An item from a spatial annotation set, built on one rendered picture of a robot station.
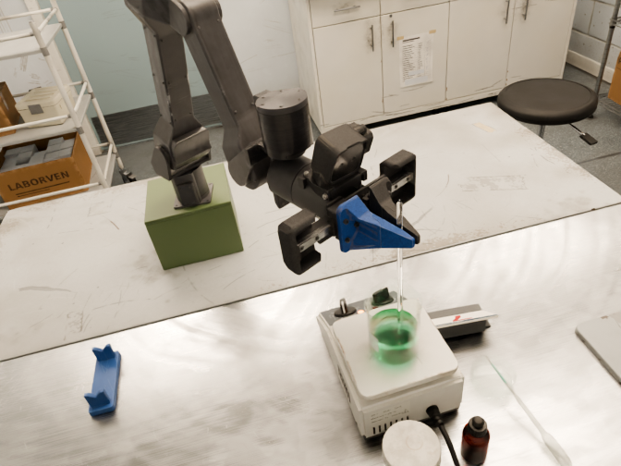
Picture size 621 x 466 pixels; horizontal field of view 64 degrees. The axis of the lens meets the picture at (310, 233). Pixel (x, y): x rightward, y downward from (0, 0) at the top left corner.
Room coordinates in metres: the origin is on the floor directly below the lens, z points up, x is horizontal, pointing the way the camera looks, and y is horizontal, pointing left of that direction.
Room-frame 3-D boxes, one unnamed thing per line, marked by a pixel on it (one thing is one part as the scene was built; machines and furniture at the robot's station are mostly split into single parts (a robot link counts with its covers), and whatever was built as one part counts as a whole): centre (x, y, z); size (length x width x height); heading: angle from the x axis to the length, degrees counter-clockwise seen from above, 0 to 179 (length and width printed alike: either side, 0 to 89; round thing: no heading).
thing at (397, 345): (0.38, -0.08, 1.03); 0.07 x 0.06 x 0.08; 159
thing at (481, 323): (0.46, -0.19, 0.92); 0.09 x 0.06 x 0.04; 92
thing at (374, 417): (0.41, -0.07, 0.94); 0.22 x 0.13 x 0.08; 10
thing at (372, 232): (0.38, -0.06, 1.16); 0.07 x 0.04 x 0.06; 36
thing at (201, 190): (0.75, 0.19, 1.04); 0.07 x 0.07 x 0.06; 89
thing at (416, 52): (2.88, -0.78, 0.40); 0.24 x 0.01 x 0.30; 98
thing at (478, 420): (0.28, -0.15, 0.93); 0.03 x 0.03 x 0.07
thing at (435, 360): (0.38, -0.08, 0.98); 0.12 x 0.12 x 0.01; 10
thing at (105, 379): (0.46, 0.32, 0.92); 0.10 x 0.03 x 0.04; 7
